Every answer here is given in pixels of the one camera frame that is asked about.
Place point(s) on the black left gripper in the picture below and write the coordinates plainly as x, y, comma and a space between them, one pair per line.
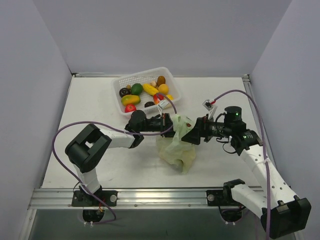
167, 123

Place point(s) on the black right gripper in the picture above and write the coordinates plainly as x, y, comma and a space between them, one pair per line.
203, 128

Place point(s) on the dark red plum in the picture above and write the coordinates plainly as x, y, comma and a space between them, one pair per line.
149, 104

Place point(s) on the light green plastic bag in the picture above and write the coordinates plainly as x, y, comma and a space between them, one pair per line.
179, 154

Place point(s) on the yellow starfruit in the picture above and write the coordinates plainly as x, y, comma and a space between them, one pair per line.
150, 89

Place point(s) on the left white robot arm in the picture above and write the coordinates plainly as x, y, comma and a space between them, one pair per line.
87, 149

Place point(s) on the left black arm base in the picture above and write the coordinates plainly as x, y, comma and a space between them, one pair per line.
82, 199

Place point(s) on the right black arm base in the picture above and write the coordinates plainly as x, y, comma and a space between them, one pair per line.
222, 197

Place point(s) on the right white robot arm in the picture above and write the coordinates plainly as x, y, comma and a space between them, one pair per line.
281, 211

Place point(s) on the red peach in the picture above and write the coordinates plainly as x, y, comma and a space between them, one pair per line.
157, 98

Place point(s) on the small yellow lemon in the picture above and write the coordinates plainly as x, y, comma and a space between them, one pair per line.
169, 97

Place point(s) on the red apple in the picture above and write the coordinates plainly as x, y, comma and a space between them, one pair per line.
130, 108

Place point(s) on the orange fruit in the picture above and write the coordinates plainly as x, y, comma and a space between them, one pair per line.
163, 89

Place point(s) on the green yellow mango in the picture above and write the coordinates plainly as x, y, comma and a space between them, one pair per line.
130, 99

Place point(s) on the green lime fruit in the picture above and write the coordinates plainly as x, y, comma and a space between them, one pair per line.
136, 89

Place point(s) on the small beige mushroom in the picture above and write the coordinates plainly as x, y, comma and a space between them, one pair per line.
153, 84

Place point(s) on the brown kiwi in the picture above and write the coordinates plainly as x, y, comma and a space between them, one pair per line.
161, 80

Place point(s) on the dark mangosteen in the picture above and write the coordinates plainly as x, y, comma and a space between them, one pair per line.
124, 92

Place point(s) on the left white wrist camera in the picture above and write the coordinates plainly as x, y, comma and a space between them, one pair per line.
163, 104

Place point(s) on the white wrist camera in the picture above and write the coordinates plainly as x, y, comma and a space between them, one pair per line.
211, 106
163, 104

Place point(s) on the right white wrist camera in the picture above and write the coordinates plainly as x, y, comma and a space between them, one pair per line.
211, 106

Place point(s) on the aluminium table edge rail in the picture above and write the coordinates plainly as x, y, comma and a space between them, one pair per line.
127, 198

